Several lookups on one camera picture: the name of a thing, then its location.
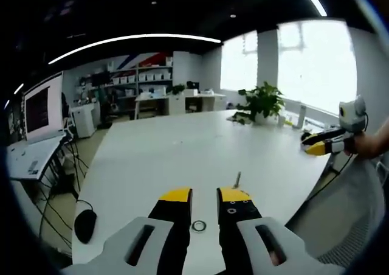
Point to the computer monitor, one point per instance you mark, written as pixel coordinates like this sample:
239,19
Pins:
41,110

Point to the black computer mouse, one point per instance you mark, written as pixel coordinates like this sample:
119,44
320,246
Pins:
85,226

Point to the white air purifier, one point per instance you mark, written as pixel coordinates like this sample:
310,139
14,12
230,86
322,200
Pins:
83,121

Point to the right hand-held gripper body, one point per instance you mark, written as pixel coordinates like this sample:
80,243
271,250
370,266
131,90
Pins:
349,120

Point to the threaded metal stud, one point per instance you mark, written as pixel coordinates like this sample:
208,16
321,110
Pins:
236,180

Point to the white mesh office chair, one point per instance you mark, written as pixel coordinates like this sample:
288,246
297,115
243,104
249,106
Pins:
343,211

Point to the white cabinet desk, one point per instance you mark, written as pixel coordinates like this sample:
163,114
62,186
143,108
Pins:
179,103

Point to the small metal washer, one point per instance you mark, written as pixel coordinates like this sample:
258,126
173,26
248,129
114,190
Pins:
198,225

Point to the storage shelf with bins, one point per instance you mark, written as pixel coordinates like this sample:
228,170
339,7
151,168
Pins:
133,80

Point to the person's right hand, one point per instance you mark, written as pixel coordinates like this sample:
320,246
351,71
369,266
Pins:
360,145

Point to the potted green plant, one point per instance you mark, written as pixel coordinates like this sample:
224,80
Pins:
263,103

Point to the white side desk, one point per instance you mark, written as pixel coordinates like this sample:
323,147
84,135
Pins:
33,158

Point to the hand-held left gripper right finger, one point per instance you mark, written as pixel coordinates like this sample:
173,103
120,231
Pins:
243,226

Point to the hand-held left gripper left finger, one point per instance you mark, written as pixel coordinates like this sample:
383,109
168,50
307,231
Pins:
170,226

